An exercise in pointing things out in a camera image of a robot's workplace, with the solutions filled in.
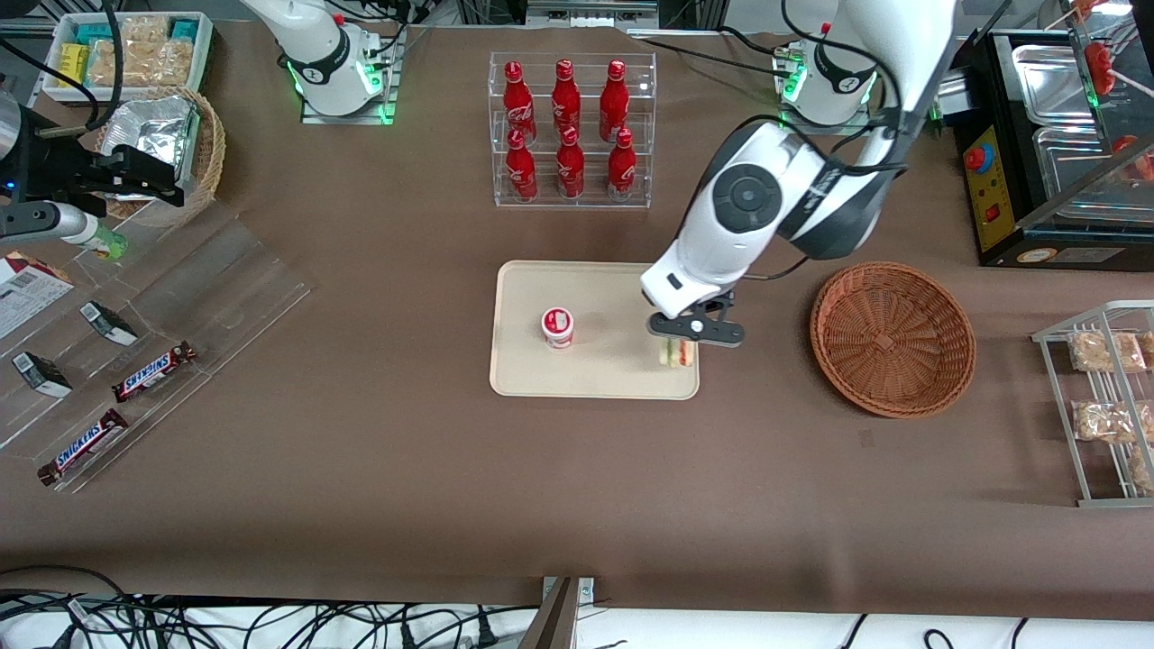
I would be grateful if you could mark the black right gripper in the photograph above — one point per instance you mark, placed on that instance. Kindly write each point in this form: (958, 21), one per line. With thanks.
(56, 169)

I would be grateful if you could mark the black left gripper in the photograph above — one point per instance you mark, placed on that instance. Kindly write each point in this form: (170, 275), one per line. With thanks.
(711, 306)

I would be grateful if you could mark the triangle sandwich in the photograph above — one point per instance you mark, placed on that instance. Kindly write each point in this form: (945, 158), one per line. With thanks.
(678, 355)

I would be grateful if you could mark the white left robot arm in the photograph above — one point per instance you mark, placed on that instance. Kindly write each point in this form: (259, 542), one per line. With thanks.
(748, 198)

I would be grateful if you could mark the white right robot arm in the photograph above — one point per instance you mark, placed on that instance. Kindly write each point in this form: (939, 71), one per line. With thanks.
(315, 54)

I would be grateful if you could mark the tan wicker basket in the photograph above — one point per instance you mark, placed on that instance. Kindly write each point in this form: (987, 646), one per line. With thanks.
(209, 153)

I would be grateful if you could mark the beige plastic tray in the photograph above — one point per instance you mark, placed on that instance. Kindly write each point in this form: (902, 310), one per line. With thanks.
(604, 370)

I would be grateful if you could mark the brown round wicker basket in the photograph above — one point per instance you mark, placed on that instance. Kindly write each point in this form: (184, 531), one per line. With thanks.
(892, 342)

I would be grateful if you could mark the silver foil bag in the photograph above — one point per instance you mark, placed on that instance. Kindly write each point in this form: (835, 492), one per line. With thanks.
(153, 126)

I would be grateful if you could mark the clear cracker snack bag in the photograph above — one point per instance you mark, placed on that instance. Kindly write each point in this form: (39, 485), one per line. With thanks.
(144, 59)

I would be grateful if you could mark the clear acrylic stepped display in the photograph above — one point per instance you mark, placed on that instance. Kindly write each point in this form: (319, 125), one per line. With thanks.
(225, 279)

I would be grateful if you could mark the yellow snack box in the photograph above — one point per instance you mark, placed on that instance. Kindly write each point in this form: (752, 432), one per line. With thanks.
(72, 65)

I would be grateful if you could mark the white plastic bin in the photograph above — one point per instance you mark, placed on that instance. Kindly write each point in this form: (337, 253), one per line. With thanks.
(203, 50)

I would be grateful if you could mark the teal snack box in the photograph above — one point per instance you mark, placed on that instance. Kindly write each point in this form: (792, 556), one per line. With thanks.
(184, 30)
(93, 33)

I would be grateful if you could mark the small black white box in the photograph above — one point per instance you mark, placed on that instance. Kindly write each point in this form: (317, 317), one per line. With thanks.
(108, 323)
(41, 375)

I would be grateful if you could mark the red white yogurt cup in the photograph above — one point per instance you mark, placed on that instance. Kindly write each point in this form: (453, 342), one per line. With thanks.
(558, 327)

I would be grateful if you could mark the red cola bottle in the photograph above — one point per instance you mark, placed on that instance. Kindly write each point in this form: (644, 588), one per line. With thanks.
(520, 169)
(621, 168)
(565, 97)
(517, 104)
(614, 101)
(570, 168)

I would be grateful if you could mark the clear acrylic bottle rack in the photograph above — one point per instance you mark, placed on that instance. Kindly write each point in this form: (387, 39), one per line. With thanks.
(577, 203)

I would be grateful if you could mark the white barcode snack package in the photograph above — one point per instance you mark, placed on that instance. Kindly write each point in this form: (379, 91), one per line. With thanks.
(27, 297)

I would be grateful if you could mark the Snickers chocolate bar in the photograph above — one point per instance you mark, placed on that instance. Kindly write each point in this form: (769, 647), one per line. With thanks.
(83, 448)
(155, 371)

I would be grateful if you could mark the black food warmer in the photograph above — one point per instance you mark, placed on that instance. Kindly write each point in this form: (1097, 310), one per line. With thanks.
(1001, 180)

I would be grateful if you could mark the steel warmer pan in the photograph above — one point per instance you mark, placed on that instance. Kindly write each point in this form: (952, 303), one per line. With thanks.
(1073, 162)
(1050, 86)

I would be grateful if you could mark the clear bag of crackers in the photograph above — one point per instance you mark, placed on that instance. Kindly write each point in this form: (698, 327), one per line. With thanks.
(1104, 351)
(1143, 470)
(1104, 422)

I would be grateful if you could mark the red food on skewer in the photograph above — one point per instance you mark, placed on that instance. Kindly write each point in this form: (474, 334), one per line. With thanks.
(1100, 68)

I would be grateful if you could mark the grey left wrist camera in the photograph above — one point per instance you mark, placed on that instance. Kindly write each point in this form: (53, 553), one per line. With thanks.
(712, 332)

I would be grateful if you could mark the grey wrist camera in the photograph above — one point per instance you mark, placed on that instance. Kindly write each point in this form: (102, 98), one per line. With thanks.
(45, 221)
(712, 332)

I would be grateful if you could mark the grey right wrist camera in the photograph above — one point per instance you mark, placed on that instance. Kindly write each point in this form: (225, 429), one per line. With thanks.
(45, 221)

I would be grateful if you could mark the metal table bracket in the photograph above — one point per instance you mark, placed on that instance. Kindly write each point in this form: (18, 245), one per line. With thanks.
(554, 622)

